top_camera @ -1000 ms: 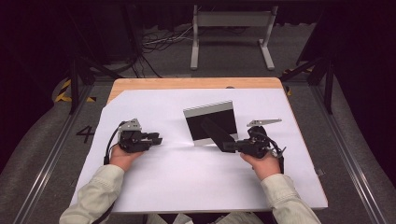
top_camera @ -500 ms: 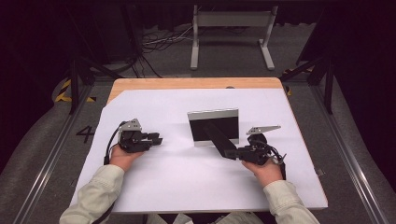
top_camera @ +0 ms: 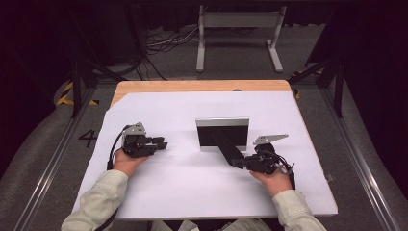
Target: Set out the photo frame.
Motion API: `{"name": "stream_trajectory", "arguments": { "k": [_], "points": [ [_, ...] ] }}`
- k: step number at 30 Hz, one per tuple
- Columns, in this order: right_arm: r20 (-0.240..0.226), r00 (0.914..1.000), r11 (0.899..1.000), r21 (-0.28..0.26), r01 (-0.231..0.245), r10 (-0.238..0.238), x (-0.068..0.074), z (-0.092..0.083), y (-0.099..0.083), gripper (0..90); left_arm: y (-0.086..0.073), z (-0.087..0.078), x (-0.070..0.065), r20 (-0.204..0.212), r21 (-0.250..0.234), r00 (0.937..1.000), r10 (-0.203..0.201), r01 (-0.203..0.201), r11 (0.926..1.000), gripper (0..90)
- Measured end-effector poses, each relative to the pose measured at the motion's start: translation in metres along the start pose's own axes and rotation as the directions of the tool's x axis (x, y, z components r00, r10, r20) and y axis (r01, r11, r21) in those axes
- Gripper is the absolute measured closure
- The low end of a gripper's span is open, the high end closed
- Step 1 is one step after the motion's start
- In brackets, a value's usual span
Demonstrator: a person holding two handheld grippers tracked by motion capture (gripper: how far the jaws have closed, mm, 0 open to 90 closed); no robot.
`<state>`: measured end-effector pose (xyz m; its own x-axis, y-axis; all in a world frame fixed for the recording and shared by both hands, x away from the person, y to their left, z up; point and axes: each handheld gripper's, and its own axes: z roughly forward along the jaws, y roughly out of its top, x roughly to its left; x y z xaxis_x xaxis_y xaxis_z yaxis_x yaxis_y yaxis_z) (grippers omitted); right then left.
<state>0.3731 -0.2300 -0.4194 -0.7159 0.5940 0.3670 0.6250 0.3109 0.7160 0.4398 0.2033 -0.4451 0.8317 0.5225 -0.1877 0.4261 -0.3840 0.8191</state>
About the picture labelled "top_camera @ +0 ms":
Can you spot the person's right hand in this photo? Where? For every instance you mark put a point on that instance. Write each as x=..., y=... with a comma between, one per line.
x=272, y=184

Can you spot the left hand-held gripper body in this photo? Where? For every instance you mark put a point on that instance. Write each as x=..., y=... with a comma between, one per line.
x=136, y=146

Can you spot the person's left hand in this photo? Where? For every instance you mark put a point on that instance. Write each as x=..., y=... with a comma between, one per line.
x=126, y=163

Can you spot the person's torso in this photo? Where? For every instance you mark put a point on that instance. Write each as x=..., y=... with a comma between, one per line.
x=240, y=226

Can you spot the aluminium floor rail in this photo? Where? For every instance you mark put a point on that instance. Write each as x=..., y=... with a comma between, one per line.
x=362, y=173
x=48, y=173

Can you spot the small grey clip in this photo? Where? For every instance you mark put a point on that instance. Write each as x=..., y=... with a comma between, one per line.
x=329, y=177

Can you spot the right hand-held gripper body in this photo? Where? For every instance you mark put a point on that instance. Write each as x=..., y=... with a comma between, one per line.
x=264, y=163

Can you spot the white metal stand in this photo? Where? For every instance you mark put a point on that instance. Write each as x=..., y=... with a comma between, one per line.
x=239, y=20

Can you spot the black metal stand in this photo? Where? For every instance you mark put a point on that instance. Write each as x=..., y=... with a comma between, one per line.
x=338, y=86
x=76, y=86

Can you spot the white table sheet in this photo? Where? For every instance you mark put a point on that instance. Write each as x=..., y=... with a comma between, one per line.
x=205, y=192

